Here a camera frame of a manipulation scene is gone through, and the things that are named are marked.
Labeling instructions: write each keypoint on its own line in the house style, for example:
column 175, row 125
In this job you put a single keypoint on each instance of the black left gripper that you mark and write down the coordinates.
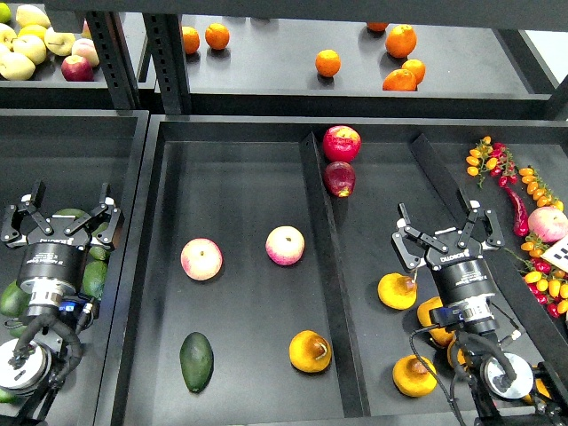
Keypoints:
column 56, row 252

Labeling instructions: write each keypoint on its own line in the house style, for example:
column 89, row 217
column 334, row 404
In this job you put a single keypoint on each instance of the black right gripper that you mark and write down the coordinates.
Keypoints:
column 461, row 275

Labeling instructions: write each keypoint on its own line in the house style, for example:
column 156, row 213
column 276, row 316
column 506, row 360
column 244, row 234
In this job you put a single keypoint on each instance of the dark green avocado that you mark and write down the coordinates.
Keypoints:
column 196, row 361

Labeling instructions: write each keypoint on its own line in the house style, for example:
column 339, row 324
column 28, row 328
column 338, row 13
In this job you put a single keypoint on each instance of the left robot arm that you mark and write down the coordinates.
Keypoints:
column 36, row 363

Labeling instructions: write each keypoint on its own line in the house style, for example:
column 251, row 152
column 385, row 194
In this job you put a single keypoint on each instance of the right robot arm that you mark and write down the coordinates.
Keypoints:
column 505, row 389

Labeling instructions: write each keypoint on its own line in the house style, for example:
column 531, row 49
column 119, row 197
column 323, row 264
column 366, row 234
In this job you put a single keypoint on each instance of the green avocado top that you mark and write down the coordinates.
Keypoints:
column 70, row 212

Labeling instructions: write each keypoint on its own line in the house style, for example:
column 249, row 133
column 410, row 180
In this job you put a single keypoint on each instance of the green avocado middle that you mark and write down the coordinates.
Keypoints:
column 94, row 278

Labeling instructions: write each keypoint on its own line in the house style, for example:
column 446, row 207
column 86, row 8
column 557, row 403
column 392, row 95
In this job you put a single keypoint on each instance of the yellow pear upright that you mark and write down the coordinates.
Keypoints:
column 439, row 335

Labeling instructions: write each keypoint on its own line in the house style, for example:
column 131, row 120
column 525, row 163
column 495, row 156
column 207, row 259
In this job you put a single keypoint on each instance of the yellow pear with stem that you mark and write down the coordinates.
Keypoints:
column 454, row 354

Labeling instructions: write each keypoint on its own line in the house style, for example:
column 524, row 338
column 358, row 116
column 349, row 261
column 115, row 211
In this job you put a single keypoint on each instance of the yellow pear bottom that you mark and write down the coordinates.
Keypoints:
column 412, row 378

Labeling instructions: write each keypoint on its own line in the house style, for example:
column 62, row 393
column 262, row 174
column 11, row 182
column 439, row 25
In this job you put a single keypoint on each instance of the green avocado bottom left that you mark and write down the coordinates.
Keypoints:
column 7, row 397

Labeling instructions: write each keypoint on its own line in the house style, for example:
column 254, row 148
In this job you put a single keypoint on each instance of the black left tray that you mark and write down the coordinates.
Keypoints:
column 75, row 152

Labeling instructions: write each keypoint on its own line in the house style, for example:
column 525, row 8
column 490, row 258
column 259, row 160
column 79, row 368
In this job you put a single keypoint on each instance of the black tray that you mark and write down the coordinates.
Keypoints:
column 233, row 180
column 75, row 152

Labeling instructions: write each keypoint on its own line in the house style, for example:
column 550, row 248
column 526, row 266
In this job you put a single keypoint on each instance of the red chili pepper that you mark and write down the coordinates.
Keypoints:
column 520, row 219

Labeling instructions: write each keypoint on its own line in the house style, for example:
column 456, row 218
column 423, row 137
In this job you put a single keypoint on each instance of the cherry tomato cluster top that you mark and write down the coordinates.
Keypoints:
column 491, row 159

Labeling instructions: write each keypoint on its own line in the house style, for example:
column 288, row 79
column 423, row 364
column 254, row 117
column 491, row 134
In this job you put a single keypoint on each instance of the cherry tomato cluster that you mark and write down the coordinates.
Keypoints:
column 548, row 283
column 491, row 159

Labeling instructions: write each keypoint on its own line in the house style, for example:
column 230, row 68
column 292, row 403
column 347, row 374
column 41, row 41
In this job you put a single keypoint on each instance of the dark red apple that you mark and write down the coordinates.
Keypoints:
column 339, row 179

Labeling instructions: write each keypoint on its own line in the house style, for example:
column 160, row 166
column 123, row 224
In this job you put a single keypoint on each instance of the cherry tomato cluster bottom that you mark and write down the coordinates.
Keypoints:
column 548, row 283

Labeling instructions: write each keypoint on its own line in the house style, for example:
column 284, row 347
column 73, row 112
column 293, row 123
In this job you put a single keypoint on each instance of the white checker tag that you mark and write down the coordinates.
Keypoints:
column 557, row 254

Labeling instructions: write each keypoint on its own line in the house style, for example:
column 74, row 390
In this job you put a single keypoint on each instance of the bright red apple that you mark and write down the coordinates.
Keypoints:
column 341, row 144

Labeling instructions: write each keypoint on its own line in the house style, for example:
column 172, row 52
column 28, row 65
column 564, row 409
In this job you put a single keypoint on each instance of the pink apple left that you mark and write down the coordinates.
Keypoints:
column 201, row 259

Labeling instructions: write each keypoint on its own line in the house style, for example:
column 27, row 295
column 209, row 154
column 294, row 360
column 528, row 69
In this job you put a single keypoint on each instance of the red apple on shelf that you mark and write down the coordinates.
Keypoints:
column 75, row 68

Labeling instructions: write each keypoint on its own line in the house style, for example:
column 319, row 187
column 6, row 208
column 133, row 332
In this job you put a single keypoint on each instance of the front orange on shelf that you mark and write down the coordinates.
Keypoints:
column 400, row 80

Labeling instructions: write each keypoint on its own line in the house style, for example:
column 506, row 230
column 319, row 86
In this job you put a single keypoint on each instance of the pale yellow apple front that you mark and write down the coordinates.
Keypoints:
column 16, row 67

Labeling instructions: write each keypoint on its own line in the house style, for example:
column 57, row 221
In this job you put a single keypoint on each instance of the orange behind front orange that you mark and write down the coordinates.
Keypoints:
column 416, row 67

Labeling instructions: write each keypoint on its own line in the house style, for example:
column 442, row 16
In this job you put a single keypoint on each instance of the peach on shelf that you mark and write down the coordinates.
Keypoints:
column 85, row 48

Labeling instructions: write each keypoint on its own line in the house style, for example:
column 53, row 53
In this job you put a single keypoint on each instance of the black middle tray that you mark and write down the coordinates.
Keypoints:
column 233, row 180

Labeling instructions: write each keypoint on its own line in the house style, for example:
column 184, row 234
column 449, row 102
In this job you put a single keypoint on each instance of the large orange on shelf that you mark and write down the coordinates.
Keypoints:
column 401, row 41

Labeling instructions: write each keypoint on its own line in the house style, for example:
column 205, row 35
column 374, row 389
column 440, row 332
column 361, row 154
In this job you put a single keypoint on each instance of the orange at shelf centre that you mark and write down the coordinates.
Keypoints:
column 328, row 63

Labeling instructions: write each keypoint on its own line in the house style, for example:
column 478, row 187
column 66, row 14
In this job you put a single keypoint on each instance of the orange left on shelf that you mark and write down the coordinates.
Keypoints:
column 217, row 36

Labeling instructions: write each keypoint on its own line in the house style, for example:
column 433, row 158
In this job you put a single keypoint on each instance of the green avocado by wall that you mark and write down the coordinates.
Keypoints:
column 97, row 252

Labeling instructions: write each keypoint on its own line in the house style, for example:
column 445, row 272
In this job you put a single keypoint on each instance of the black shelf post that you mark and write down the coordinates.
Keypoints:
column 165, row 42

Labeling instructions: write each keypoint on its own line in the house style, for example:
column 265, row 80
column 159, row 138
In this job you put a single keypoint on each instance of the orange beside shelf post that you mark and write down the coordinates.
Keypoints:
column 191, row 40

